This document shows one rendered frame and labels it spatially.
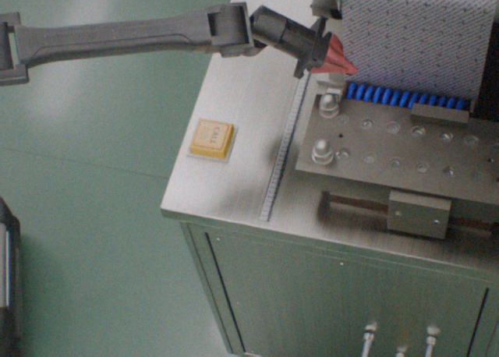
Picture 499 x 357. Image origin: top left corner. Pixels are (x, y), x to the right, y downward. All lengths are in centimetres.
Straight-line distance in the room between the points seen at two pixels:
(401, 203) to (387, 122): 15
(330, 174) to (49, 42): 51
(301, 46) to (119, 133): 142
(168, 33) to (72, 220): 137
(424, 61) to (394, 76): 8
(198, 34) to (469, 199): 52
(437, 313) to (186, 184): 55
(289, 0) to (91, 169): 113
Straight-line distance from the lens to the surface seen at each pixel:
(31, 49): 150
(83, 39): 151
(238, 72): 187
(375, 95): 165
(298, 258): 177
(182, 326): 260
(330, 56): 160
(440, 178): 158
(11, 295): 256
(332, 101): 161
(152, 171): 284
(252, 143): 177
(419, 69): 162
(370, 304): 190
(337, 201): 168
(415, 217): 160
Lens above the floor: 240
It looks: 59 degrees down
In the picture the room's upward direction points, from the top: 12 degrees counter-clockwise
